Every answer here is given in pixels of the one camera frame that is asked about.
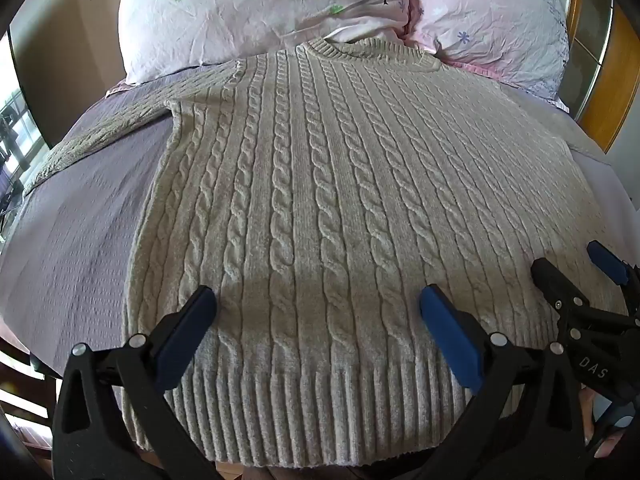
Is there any person's right hand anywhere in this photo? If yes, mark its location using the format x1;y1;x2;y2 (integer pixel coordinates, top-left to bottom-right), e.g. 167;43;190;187
580;388;629;462

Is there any white floral pillow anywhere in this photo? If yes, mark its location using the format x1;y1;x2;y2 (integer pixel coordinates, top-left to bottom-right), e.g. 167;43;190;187
117;0;417;86

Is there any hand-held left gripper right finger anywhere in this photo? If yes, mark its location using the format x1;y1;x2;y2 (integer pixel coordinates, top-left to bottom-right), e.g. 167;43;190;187
399;283;599;480

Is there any window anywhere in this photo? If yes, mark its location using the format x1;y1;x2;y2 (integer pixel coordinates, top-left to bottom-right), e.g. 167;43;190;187
0;85;32;223

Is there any lavender bed sheet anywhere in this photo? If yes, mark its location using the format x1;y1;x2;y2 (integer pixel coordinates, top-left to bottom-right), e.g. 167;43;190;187
0;67;640;361

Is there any wooden headboard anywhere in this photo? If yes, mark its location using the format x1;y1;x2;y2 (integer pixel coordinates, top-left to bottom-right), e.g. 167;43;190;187
564;0;640;156

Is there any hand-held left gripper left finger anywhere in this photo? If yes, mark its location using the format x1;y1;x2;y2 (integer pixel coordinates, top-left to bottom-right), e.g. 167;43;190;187
52;285;221;480

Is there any beige cable-knit sweater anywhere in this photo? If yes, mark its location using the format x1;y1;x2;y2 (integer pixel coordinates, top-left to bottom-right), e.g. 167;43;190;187
22;37;632;469

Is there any pink floral pillow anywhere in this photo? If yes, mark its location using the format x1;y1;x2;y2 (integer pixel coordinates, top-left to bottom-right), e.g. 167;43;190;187
406;0;571;112

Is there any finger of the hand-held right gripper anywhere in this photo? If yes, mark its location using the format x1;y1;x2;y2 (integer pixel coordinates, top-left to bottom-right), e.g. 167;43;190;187
587;240;640;307
531;258;640;335

